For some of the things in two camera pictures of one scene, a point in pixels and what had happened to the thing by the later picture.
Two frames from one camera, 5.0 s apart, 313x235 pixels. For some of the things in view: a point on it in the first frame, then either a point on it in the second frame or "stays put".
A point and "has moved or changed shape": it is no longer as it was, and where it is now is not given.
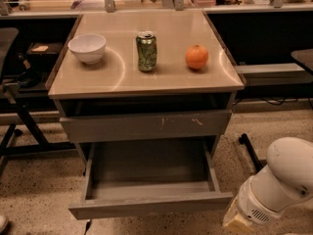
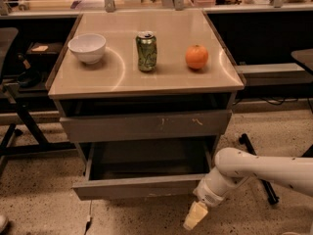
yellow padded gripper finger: x=235 y=220 to x=196 y=214
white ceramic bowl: x=89 y=48 stays put
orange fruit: x=197 y=57 stays put
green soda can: x=147 y=51 stays put
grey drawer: x=141 y=177 has moved or changed shape
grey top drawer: x=146 y=125 stays put
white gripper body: x=255 y=204 to x=210 y=195
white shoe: x=3 y=222 stays put
